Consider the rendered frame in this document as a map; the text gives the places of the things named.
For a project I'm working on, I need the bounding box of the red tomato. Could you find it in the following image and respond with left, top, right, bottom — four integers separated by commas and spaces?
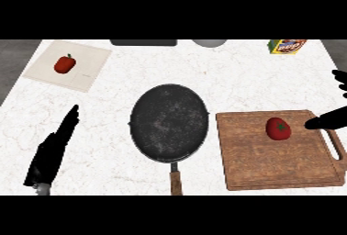
265, 117, 293, 141

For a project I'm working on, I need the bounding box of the black frying pan wooden handle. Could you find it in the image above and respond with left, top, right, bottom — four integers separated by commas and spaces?
127, 84, 212, 196

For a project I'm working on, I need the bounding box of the red bell pepper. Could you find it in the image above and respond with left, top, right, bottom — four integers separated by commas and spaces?
54, 53, 77, 74

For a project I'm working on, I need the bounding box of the yellow green food box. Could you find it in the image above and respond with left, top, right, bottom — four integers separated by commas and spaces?
268, 39, 309, 56

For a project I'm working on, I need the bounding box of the beige placemat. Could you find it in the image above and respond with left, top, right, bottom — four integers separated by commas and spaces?
24, 39, 114, 94

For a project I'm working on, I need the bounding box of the grey round object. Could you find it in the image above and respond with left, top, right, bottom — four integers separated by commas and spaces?
191, 39, 228, 49

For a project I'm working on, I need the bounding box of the dark grey flat object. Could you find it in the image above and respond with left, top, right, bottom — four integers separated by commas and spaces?
108, 39, 179, 47

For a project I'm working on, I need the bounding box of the brown wooden cutting board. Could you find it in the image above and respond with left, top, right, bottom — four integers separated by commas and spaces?
215, 109, 347, 192

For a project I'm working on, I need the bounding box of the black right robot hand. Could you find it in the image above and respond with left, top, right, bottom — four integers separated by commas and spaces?
305, 69, 347, 130

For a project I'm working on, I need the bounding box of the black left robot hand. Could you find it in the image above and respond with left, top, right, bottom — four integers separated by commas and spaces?
24, 104, 82, 187

